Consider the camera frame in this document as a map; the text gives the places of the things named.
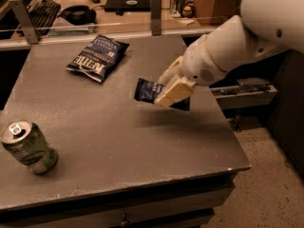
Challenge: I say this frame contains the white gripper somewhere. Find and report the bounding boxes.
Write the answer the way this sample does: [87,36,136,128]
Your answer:
[154,35,227,107]

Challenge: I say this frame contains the wooden cabinet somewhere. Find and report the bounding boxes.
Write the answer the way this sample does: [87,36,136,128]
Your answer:
[194,0,241,26]

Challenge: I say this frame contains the black headphones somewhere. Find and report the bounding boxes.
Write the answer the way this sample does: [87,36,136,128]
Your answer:
[59,5,96,26]

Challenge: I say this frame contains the small round brown object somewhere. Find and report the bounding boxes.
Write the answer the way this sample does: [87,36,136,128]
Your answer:
[181,6,193,18]

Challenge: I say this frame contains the blue rxbar blueberry wrapper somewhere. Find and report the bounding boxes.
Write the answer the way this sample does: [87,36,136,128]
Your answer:
[134,78,164,104]

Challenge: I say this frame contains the cans on back desk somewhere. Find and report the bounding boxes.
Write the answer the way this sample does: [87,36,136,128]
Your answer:
[169,0,186,17]

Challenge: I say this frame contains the grey metal rail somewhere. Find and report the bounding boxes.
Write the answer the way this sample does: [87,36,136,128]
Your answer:
[211,78,277,109]

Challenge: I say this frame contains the metal bracket left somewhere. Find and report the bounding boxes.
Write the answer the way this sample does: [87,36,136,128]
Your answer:
[9,0,40,45]

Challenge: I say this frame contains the green soda can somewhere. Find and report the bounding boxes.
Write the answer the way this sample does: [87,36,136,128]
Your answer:
[0,119,58,175]

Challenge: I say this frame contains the blue kettle chips bag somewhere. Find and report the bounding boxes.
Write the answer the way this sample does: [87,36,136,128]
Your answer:
[66,35,129,83]

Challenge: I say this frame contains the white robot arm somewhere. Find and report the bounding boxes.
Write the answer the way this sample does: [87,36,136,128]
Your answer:
[155,0,304,107]

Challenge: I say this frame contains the black laptop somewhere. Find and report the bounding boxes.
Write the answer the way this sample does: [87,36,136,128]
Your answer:
[104,0,150,11]

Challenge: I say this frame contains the metal bracket middle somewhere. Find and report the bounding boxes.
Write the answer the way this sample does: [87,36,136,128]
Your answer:
[150,0,162,36]

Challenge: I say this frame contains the black keyboard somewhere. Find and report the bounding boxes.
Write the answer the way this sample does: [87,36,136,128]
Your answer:
[28,0,61,36]

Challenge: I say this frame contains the metal bracket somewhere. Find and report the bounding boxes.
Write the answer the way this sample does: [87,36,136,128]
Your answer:
[150,0,162,36]
[9,0,40,45]

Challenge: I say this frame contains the table drawer with handle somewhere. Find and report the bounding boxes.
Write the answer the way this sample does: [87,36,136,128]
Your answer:
[0,180,235,228]

